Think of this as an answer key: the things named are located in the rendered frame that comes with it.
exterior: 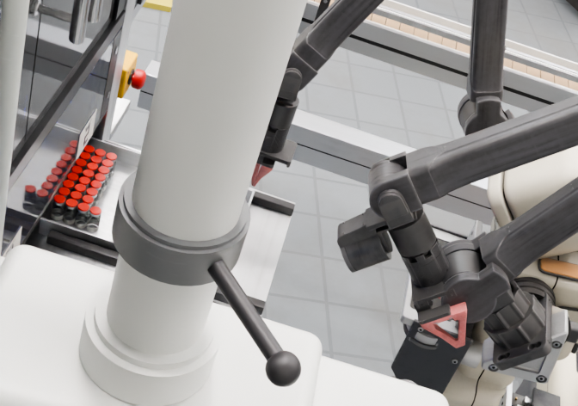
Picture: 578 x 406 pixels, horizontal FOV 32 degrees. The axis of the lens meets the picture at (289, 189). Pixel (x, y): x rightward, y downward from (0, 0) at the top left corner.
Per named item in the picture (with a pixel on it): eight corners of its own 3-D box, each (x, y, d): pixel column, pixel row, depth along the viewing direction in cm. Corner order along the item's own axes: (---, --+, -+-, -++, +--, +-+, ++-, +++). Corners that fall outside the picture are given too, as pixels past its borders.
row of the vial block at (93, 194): (72, 226, 181) (76, 207, 178) (104, 169, 195) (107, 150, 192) (83, 230, 181) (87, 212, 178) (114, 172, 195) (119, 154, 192)
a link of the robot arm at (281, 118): (299, 106, 172) (301, 88, 177) (261, 95, 171) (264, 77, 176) (288, 137, 176) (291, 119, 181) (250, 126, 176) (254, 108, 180)
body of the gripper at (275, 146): (242, 132, 185) (253, 100, 180) (294, 150, 185) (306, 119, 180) (234, 151, 180) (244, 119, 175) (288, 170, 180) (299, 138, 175)
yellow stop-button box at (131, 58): (88, 89, 200) (92, 58, 196) (100, 70, 206) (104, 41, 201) (123, 101, 200) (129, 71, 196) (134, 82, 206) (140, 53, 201)
